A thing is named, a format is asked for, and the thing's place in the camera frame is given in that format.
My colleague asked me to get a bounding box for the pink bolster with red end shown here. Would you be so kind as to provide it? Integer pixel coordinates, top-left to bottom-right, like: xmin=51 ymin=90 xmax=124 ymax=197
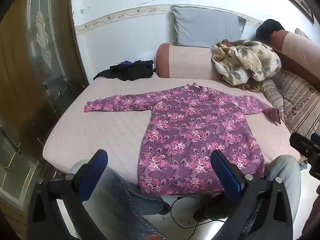
xmin=155 ymin=43 xmax=225 ymax=80

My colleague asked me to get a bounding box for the pink bolster with brown end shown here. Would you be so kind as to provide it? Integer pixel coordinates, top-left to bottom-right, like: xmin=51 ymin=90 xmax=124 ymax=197
xmin=271 ymin=30 xmax=320 ymax=90

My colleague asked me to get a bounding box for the black cloth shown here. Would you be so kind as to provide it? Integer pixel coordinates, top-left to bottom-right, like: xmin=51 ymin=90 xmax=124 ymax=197
xmin=256 ymin=19 xmax=285 ymax=42

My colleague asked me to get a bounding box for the framed wall picture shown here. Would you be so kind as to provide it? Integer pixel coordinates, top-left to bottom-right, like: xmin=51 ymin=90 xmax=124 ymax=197
xmin=265 ymin=0 xmax=315 ymax=25

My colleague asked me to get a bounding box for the black cable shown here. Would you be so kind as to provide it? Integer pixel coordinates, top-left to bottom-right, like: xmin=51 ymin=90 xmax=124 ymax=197
xmin=170 ymin=195 xmax=227 ymax=229

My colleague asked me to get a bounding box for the beige floral blanket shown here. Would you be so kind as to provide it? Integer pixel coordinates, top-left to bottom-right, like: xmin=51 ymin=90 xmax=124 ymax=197
xmin=212 ymin=39 xmax=282 ymax=92

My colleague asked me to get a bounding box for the striped beige cushion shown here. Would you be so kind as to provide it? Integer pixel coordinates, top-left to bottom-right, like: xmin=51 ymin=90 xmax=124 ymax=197
xmin=295 ymin=28 xmax=312 ymax=40

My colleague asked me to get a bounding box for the grey pillow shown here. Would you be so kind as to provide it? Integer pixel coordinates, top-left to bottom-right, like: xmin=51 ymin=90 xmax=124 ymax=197
xmin=170 ymin=5 xmax=247 ymax=48

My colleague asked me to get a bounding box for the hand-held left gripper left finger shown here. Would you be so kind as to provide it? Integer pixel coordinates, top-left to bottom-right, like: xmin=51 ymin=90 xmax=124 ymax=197
xmin=27 ymin=149 xmax=108 ymax=240

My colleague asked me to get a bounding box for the black clothes pile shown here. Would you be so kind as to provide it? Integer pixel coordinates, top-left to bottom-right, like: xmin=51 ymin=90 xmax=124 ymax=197
xmin=93 ymin=60 xmax=154 ymax=82

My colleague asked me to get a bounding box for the purple floral dress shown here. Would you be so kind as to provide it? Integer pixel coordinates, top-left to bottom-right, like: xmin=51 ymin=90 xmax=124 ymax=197
xmin=84 ymin=84 xmax=282 ymax=197

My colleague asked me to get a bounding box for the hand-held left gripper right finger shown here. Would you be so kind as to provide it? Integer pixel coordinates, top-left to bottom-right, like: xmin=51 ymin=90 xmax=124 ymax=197
xmin=210 ymin=150 xmax=300 ymax=240

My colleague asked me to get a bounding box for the wooden door with glass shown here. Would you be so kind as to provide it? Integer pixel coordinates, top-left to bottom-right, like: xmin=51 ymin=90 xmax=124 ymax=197
xmin=0 ymin=0 xmax=89 ymax=230

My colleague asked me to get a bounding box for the striped floral quilt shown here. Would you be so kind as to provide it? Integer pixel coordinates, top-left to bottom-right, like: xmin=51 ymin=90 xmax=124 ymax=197
xmin=260 ymin=69 xmax=320 ymax=140

